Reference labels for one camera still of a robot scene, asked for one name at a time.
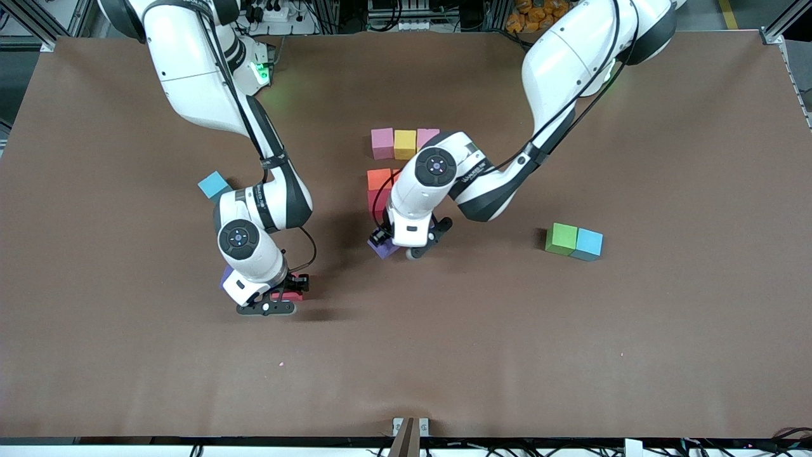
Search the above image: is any grey metal bracket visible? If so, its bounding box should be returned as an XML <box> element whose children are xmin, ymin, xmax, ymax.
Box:
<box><xmin>388</xmin><ymin>417</ymin><xmax>430</xmax><ymax>457</ymax></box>

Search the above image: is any white power strip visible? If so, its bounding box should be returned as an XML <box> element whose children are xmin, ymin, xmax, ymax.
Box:
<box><xmin>244</xmin><ymin>0</ymin><xmax>289</xmax><ymax>23</ymax></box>

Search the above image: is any blue foam cube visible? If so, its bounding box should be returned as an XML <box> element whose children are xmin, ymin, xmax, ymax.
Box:
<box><xmin>571</xmin><ymin>228</ymin><xmax>604</xmax><ymax>262</ymax></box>
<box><xmin>197</xmin><ymin>170</ymin><xmax>232</xmax><ymax>200</ymax></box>

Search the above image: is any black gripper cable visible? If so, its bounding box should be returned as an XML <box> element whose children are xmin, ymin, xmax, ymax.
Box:
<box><xmin>279</xmin><ymin>225</ymin><xmax>317</xmax><ymax>274</ymax></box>
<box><xmin>372</xmin><ymin>183</ymin><xmax>395</xmax><ymax>230</ymax></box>

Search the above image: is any white perforated strip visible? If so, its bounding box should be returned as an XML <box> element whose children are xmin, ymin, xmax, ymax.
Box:
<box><xmin>779</xmin><ymin>48</ymin><xmax>812</xmax><ymax>131</ymax></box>

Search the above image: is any pile of orange fruit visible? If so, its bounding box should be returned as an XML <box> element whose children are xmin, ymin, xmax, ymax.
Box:
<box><xmin>506</xmin><ymin>0</ymin><xmax>565</xmax><ymax>34</ymax></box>

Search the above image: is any aluminium frame post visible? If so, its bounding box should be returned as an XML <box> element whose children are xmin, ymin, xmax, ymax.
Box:
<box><xmin>760</xmin><ymin>0</ymin><xmax>812</xmax><ymax>46</ymax></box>
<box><xmin>0</xmin><ymin>0</ymin><xmax>72</xmax><ymax>53</ymax></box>

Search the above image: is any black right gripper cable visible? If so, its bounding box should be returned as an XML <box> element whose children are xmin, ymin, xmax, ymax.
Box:
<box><xmin>279</xmin><ymin>225</ymin><xmax>317</xmax><ymax>274</ymax></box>

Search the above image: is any yellow foam cube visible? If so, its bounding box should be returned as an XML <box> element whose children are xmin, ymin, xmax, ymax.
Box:
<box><xmin>393</xmin><ymin>129</ymin><xmax>417</xmax><ymax>161</ymax></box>

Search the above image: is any grey electronics unit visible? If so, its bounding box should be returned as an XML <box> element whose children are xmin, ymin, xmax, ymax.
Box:
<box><xmin>368</xmin><ymin>0</ymin><xmax>432</xmax><ymax>32</ymax></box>

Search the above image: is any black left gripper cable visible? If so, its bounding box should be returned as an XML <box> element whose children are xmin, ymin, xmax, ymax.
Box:
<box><xmin>372</xmin><ymin>183</ymin><xmax>395</xmax><ymax>230</ymax></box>

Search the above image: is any green foam cube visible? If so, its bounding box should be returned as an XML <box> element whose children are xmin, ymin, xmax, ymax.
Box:
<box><xmin>546</xmin><ymin>223</ymin><xmax>579</xmax><ymax>256</ymax></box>

